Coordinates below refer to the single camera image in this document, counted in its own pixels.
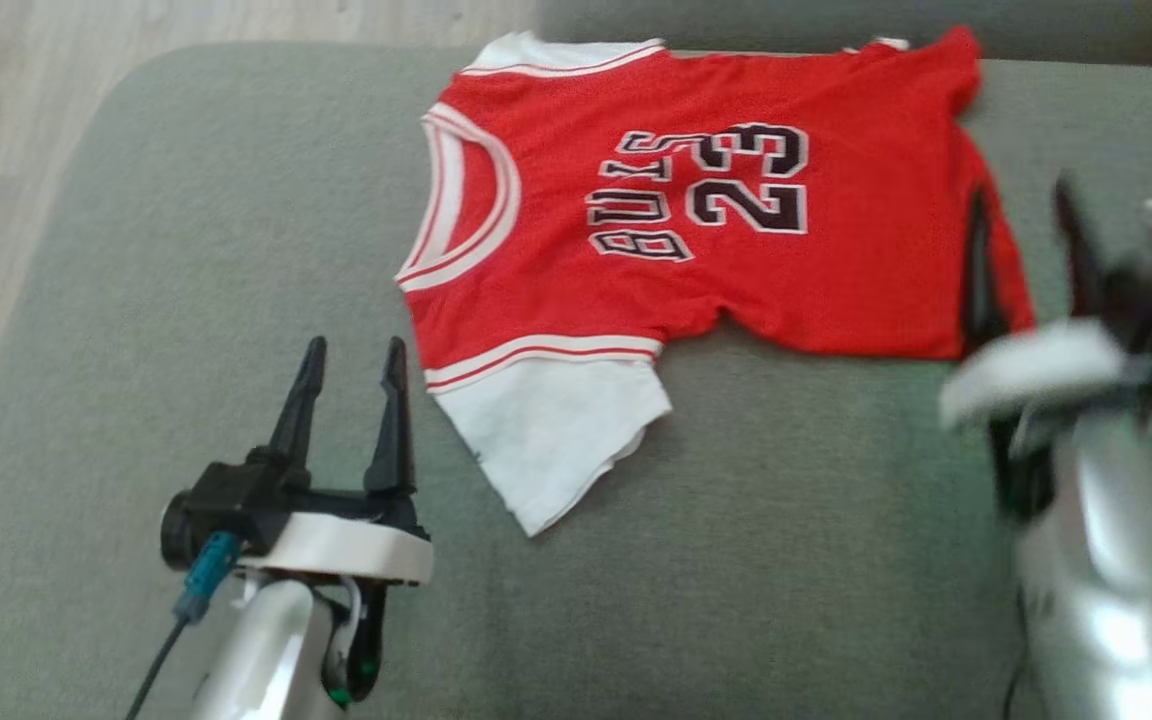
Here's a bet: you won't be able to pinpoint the large grey sofa seat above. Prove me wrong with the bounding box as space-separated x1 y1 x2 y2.
0 40 1152 720

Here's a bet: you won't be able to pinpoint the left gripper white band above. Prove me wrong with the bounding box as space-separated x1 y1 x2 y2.
191 336 434 586

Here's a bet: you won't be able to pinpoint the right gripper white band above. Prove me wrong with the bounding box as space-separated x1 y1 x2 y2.
939 175 1152 431

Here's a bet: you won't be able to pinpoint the left arm cable teal plug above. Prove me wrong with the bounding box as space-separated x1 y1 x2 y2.
126 530 242 720

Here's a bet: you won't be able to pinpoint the grey sofa back cushion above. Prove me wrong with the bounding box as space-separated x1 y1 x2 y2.
536 0 1152 66

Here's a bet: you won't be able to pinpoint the red jersey white sleeves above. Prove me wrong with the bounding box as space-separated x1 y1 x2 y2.
396 28 1037 538

